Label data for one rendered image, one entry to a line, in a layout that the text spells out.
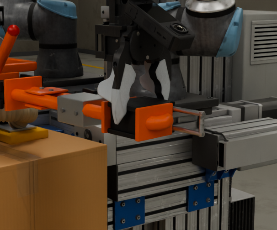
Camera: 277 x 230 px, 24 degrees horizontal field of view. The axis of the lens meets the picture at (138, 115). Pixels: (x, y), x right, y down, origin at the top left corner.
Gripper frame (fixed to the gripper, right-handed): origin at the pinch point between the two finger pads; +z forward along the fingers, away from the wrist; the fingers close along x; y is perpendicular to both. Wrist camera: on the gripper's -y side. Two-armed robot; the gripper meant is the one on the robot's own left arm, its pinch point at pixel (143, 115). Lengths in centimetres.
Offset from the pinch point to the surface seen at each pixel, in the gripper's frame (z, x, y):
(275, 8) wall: 13, -683, 443
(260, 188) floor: 112, -278, 173
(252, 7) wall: 12, -689, 485
